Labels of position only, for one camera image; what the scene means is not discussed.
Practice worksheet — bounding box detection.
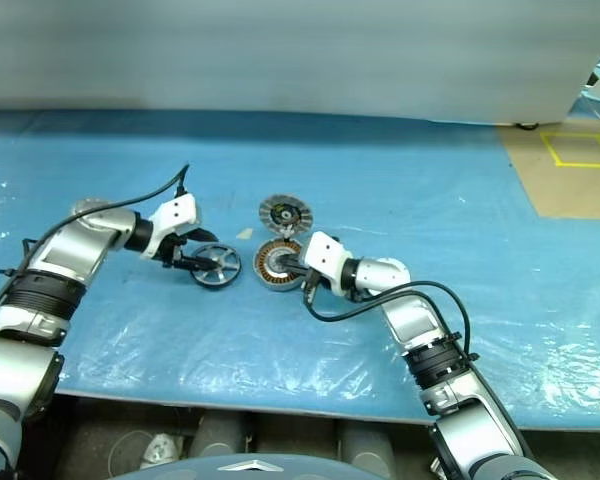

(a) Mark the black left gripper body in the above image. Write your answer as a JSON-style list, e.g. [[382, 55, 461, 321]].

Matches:
[[155, 227, 204, 272]]

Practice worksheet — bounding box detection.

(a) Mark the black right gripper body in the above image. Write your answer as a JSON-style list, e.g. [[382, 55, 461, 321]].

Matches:
[[299, 264, 331, 307]]

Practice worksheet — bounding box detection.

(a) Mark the motor stator with copper windings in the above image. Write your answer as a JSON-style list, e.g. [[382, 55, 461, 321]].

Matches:
[[252, 238, 309, 291]]

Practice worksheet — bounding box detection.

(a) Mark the black spoked rotor ring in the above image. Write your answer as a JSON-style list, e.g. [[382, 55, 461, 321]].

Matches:
[[188, 244, 244, 291]]

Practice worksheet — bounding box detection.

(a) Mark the silver motor rotor disc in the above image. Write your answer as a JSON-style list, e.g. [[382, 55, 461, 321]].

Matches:
[[258, 193, 314, 237]]

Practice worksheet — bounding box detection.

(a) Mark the blue plastic table sheet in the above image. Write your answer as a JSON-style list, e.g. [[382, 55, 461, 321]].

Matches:
[[0, 107, 600, 432]]

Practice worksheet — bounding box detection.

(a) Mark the grey rounded cylinder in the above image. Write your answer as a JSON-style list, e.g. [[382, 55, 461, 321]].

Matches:
[[337, 419, 397, 479], [192, 412, 252, 459]]

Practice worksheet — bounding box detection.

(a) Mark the white crumpled object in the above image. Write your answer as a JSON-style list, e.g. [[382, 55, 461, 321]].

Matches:
[[139, 433, 186, 471]]

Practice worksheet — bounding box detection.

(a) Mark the grey robot torso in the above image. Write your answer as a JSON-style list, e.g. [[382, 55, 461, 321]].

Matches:
[[179, 453, 367, 480]]

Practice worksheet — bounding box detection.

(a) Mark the white backdrop panel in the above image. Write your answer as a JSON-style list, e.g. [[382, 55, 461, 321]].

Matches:
[[0, 0, 600, 126]]

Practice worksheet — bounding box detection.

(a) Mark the brown cardboard sheet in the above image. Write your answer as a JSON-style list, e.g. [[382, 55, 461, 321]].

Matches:
[[497, 102, 600, 220]]

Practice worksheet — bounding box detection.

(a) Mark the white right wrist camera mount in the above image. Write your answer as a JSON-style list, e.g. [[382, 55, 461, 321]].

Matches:
[[299, 230, 349, 297]]

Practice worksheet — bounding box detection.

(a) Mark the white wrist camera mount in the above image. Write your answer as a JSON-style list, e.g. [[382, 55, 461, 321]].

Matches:
[[139, 194, 203, 262], [299, 230, 349, 297]]

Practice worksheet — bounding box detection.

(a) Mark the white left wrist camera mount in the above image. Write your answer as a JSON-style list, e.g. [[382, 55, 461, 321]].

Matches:
[[139, 194, 203, 262]]

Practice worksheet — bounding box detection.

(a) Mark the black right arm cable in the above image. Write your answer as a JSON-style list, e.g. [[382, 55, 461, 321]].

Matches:
[[305, 281, 481, 382]]

